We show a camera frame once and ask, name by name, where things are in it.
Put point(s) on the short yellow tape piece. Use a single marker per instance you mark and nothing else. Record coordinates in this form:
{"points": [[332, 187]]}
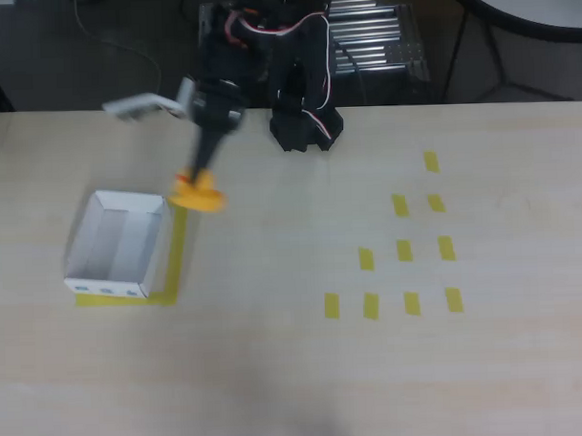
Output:
{"points": [[431, 161], [404, 250], [446, 248], [400, 205], [366, 258], [332, 306], [454, 300], [412, 303], [371, 306], [436, 203]]}

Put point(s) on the white cardboard box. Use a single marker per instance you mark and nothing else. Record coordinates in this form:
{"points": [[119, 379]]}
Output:
{"points": [[114, 234]]}

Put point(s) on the yellow round object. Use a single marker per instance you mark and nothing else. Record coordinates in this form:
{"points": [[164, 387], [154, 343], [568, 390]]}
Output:
{"points": [[197, 199]]}

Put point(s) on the long yellow tape strip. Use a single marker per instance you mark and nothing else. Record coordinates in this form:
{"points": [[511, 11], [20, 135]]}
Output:
{"points": [[178, 250], [122, 302]]}

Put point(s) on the silver metal roller rack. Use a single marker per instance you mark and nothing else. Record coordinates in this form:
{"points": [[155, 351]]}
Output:
{"points": [[375, 28]]}

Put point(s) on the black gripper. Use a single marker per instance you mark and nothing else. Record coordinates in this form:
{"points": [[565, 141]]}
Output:
{"points": [[213, 133]]}

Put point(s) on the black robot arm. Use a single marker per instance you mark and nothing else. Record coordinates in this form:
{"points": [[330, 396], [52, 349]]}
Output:
{"points": [[307, 126]]}

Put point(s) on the round white table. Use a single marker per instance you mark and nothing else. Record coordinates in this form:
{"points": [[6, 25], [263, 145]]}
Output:
{"points": [[528, 13]]}

